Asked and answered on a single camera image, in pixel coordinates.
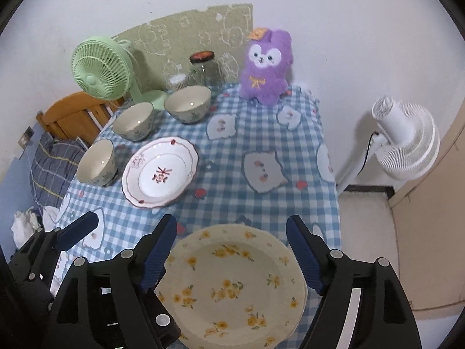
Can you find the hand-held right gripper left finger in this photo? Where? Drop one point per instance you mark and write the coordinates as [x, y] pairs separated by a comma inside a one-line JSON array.
[[160, 254]]

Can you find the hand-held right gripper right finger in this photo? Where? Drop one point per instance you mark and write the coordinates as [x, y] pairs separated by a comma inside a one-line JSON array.
[[305, 258]]

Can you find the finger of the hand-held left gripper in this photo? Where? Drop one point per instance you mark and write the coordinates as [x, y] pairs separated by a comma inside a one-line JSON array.
[[163, 318], [78, 231]]

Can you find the yellow floral ceramic plate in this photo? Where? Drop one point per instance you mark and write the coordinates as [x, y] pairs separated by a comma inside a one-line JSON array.
[[225, 291], [305, 294]]

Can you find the cream floral ceramic bowl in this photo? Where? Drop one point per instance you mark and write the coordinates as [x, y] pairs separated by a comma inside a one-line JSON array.
[[187, 101], [96, 161], [132, 120]]

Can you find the pink rimmed white plate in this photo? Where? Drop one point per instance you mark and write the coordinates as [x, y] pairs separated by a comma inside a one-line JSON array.
[[160, 174]]

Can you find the white garment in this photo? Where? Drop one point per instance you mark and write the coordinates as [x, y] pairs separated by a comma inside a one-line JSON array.
[[51, 216]]

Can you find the crumpled white cloth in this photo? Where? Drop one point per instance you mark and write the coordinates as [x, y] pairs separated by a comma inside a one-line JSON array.
[[23, 225]]

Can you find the grey plaid pillow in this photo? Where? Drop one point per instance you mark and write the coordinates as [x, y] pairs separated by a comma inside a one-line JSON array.
[[51, 167]]

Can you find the wooden bed headboard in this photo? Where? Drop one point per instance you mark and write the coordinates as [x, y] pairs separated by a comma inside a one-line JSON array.
[[65, 112]]

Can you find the blue checkered tablecloth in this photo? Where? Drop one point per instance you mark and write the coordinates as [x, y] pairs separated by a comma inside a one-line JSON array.
[[254, 134]]

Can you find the beige wooden door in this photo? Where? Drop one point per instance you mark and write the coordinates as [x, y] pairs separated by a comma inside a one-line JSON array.
[[436, 225]]

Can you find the white standing fan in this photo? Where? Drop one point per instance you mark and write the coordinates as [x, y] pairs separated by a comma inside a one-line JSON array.
[[403, 141]]

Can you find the green desk fan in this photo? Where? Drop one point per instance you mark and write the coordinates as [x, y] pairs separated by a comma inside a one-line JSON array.
[[98, 69]]

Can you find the clear cotton swab container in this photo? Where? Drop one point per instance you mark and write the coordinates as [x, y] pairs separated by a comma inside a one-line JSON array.
[[178, 83]]

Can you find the purple plush toy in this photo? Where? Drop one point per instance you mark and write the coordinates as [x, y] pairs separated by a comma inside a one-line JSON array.
[[263, 80]]

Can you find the glass jar with dark lid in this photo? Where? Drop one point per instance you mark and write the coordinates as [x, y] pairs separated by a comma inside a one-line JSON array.
[[205, 72]]

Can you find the green patterned board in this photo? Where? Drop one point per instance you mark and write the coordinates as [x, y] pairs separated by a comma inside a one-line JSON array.
[[174, 32]]

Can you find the wall socket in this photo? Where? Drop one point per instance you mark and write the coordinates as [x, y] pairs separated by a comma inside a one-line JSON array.
[[25, 137]]

